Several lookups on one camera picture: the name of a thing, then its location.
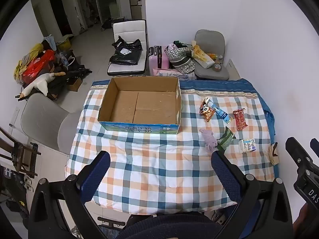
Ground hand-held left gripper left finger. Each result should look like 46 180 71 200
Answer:
27 151 111 239

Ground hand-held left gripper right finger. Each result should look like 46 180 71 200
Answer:
211 151 294 239

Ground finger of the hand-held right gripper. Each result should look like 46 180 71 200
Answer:
310 138 319 158
285 137 314 171

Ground green snack packet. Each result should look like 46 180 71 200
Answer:
216 126 236 151

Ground white tissue pack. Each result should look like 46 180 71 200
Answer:
238 139 256 153

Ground purple soft sock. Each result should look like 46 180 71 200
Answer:
202 128 218 153

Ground red snack packet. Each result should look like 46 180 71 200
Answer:
233 108 247 131

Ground blue white tube packet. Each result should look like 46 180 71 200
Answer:
208 100 233 124

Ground orange panda snack packet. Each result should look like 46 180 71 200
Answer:
199 99 215 122

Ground person's right forearm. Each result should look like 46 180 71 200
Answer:
293 202 319 239

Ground beige cloth pouch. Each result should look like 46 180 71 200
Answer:
269 142 280 166

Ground plaid blanket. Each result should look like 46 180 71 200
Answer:
65 78 277 216

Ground grey shell chair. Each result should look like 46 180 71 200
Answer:
21 93 84 152

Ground person's dark clothing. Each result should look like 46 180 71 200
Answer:
100 214 225 239

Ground dark wooden chair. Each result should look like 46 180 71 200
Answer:
0 127 41 177

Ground small brown cardboard box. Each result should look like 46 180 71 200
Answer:
67 77 83 91

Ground white leaning board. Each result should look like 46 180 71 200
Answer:
225 59 241 79

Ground pile of black bags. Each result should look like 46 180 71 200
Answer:
47 51 93 97

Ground white goose plush toy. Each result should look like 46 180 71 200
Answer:
20 72 66 99

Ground pink floral pillow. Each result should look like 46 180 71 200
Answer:
153 67 186 77

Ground white yellow tissue box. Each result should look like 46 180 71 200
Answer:
192 41 215 69

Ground red plastic bag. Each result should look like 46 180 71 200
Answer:
22 50 55 84

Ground black white patterned tote bag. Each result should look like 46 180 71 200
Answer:
164 43 196 74

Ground black plastic bag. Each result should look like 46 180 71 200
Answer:
109 35 143 66

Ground pink suitcase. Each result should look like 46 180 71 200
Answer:
148 45 170 76

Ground yellow cloth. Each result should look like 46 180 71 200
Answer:
14 43 44 81

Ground grey padded chair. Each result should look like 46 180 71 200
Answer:
194 29 229 81

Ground white cushioned chair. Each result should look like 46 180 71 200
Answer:
107 19 147 76

